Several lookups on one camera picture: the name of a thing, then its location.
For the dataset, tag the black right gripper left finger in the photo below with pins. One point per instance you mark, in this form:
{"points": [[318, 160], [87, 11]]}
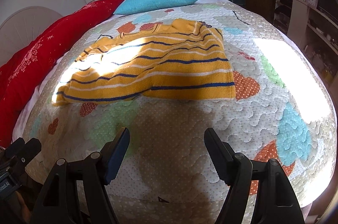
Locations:
{"points": [[74, 192]]}

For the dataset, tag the cluttered shelf unit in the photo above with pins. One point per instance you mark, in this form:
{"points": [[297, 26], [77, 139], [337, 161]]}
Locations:
{"points": [[314, 31]]}

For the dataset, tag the white round headboard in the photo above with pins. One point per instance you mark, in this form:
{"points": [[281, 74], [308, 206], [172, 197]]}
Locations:
{"points": [[23, 27]]}

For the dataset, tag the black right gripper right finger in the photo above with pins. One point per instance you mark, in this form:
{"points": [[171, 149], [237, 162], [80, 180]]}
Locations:
{"points": [[276, 201]]}

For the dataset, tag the red snowflake blanket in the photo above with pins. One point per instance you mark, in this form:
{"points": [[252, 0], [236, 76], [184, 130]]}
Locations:
{"points": [[29, 66]]}

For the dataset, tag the yellow striped knit sweater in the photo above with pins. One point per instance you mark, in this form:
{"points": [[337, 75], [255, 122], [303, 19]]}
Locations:
{"points": [[184, 60]]}

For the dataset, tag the patchwork heart quilt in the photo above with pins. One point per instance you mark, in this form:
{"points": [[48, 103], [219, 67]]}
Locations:
{"points": [[282, 110]]}

